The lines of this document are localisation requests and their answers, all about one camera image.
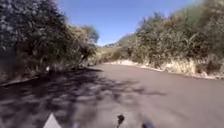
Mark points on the row of trees and bushes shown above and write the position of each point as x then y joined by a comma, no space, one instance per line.
36,40
180,40

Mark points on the grey asphalt road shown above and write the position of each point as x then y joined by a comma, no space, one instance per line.
143,90

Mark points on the robot's own part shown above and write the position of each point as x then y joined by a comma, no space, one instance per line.
147,125
51,122
120,119

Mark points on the dry grass verge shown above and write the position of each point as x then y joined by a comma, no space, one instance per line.
180,66

